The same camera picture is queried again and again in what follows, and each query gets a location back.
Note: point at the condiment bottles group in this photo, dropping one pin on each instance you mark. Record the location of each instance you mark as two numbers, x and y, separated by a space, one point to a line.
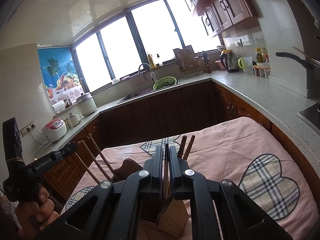
261 66

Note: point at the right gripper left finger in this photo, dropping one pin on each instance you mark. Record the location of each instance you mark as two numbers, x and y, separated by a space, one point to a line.
110 210

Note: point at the red white rice cooker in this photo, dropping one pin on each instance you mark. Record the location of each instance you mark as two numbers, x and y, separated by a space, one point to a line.
54 130

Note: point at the pink heart-print tablecloth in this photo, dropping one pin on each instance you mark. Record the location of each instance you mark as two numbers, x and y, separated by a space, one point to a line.
244 152

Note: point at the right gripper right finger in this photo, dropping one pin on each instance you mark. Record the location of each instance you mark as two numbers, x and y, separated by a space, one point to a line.
219 210

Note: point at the steel electric kettle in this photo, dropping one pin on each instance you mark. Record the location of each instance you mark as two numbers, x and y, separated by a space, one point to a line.
228 61

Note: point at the wall power socket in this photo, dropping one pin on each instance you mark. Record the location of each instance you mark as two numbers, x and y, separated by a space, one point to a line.
25 130

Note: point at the green colander basin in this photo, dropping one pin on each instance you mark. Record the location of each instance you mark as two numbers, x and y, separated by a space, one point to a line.
164 83

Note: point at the steel sink faucet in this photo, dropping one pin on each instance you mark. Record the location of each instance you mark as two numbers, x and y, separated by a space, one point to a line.
145 67

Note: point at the small white lidded pot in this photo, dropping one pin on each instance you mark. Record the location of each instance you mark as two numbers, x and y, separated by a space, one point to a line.
74 119

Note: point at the carved wooden chopstick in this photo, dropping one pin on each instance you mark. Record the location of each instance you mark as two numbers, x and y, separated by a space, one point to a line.
188 150

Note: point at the white electric cooker pot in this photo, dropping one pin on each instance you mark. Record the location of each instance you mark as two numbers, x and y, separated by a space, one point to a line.
86 104

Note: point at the black wok with lid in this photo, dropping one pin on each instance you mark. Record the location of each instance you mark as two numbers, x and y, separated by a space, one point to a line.
310 63

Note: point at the brown ridged chopstick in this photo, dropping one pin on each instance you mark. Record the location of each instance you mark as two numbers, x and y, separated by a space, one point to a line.
98 158

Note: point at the brown carved chopstick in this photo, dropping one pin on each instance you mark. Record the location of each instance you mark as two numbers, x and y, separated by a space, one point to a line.
84 167

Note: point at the upper wooden wall cabinets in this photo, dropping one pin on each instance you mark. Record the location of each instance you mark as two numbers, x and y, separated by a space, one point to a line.
220 15

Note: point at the oil bottle on sill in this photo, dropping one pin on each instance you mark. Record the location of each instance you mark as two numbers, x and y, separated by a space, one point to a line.
151 61

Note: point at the dish drying rack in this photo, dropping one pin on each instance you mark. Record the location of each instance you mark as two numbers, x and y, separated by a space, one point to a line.
187 61

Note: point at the lower wooden counter cabinets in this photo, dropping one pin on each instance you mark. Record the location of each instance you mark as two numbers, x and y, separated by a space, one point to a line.
178 111

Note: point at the tropical fruit wall poster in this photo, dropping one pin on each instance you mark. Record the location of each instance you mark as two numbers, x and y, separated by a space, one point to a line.
59 73

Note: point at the gas stove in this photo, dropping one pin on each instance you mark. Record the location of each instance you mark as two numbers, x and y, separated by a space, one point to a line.
311 116

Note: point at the person's left hand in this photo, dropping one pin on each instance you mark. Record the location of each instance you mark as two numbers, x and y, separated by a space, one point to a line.
35 216

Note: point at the wooden utensil holder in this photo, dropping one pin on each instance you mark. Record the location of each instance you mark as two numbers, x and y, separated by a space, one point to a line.
144 201

